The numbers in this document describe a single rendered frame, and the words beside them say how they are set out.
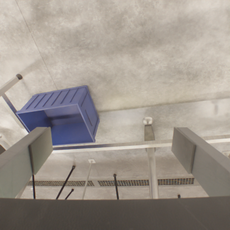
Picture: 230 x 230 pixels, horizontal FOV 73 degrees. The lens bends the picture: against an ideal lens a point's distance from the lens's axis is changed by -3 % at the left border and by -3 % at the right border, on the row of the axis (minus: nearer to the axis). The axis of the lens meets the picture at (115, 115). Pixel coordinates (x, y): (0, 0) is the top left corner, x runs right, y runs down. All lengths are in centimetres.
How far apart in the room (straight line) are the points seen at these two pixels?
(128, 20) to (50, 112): 80
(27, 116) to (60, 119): 25
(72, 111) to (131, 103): 42
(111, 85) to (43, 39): 46
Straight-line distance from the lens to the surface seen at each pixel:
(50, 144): 17
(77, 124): 122
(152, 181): 98
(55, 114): 124
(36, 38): 103
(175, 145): 16
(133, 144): 102
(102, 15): 89
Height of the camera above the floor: 87
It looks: 51 degrees down
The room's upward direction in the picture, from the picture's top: 171 degrees counter-clockwise
